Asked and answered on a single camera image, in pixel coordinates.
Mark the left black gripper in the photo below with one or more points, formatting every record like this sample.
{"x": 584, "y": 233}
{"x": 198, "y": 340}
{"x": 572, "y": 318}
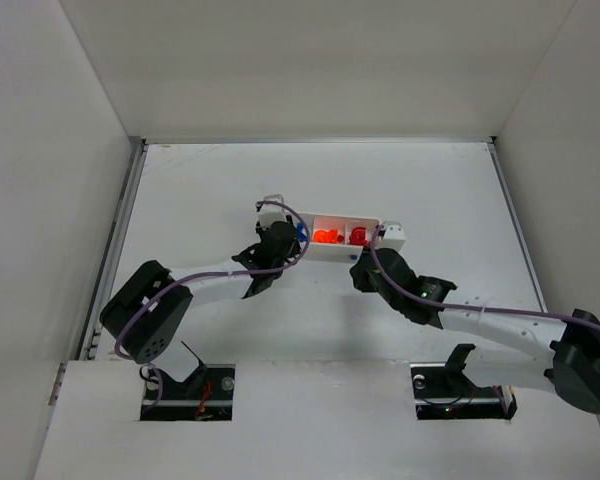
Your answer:
{"x": 287, "y": 240}

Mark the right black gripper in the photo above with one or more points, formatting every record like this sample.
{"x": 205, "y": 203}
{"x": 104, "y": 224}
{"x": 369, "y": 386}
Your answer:
{"x": 368, "y": 267}

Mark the large blue curved lego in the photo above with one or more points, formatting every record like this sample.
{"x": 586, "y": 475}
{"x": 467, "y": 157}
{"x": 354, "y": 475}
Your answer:
{"x": 303, "y": 233}

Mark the orange spiral lego piece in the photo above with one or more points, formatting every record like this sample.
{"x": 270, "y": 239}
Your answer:
{"x": 322, "y": 236}

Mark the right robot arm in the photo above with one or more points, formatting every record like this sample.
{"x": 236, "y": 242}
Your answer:
{"x": 536, "y": 351}

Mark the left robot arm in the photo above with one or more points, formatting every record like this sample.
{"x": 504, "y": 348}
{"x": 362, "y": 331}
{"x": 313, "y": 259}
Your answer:
{"x": 146, "y": 313}

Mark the white three-compartment tray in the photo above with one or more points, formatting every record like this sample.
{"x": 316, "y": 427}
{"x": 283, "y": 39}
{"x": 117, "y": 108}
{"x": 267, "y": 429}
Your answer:
{"x": 335, "y": 252}

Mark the orange spiral piece in tray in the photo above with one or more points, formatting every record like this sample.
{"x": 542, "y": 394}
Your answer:
{"x": 335, "y": 237}

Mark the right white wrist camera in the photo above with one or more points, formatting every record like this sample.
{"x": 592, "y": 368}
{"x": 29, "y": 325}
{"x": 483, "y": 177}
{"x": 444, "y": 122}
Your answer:
{"x": 391, "y": 236}

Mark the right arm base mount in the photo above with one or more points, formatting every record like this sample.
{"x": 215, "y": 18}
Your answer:
{"x": 442, "y": 391}

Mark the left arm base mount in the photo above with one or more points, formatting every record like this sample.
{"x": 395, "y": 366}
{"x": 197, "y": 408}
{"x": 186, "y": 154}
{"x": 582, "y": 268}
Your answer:
{"x": 180, "y": 386}

